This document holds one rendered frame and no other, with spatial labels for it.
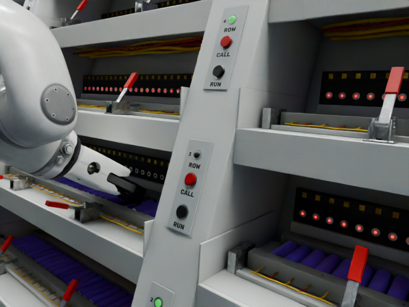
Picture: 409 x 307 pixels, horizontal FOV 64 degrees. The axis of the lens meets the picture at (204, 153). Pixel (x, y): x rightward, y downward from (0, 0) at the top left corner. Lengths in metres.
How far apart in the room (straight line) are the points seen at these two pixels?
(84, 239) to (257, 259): 0.29
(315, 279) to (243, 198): 0.13
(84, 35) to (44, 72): 0.39
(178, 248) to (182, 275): 0.03
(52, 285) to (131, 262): 0.30
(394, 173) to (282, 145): 0.11
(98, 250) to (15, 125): 0.25
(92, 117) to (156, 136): 0.17
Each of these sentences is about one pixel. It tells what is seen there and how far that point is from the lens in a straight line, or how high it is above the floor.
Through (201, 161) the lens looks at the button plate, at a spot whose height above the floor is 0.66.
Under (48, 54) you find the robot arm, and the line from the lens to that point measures 0.42.
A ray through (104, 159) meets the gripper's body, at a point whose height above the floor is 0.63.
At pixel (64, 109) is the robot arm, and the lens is 0.40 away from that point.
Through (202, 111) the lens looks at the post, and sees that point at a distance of 0.45.
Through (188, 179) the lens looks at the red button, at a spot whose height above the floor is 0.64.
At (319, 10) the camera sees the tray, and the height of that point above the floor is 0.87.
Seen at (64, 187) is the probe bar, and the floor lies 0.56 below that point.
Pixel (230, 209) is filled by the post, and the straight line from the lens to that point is 0.43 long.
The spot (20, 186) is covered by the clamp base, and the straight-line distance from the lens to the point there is 0.84.
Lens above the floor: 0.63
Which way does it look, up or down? 6 degrees up
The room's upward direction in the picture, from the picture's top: 14 degrees clockwise
